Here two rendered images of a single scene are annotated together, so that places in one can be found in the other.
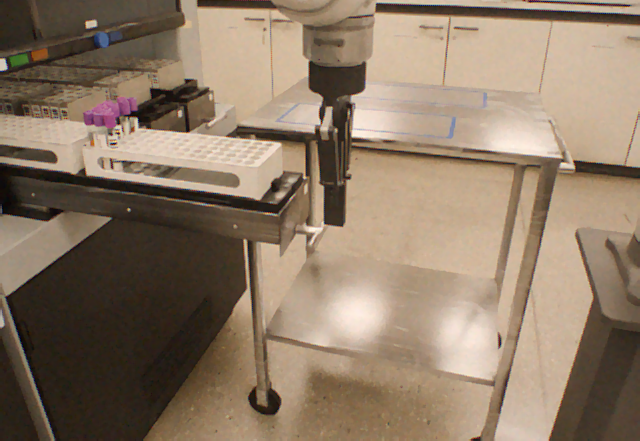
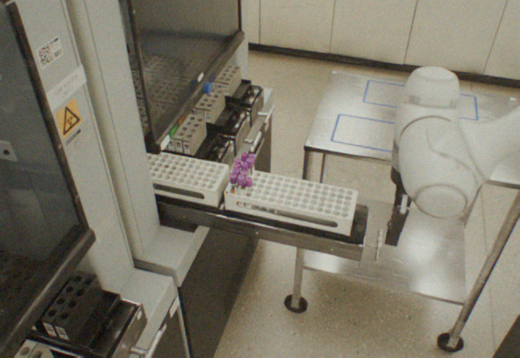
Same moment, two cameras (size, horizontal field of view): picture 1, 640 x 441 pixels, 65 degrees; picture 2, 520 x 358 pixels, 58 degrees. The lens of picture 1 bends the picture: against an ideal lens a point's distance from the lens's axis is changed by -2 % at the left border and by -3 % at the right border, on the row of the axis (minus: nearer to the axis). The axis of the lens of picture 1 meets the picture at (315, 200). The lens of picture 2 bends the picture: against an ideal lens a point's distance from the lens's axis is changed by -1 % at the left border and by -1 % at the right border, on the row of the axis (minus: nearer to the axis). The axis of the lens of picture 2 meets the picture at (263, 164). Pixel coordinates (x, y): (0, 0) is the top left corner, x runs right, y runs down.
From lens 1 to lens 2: 56 cm
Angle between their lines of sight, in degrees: 14
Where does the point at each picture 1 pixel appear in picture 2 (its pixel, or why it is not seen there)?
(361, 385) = (360, 289)
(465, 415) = (435, 312)
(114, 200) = (247, 226)
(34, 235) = (190, 245)
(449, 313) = (431, 248)
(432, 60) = not seen: outside the picture
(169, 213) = (286, 238)
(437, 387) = not seen: hidden behind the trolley
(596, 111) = not seen: outside the picture
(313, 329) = (335, 261)
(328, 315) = not seen: hidden behind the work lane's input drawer
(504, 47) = not seen: outside the picture
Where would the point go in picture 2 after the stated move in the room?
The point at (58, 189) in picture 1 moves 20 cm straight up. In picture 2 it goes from (205, 216) to (198, 150)
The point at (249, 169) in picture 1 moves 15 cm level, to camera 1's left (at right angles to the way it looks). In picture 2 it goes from (345, 221) to (277, 221)
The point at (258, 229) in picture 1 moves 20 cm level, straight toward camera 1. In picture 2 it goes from (347, 252) to (374, 332)
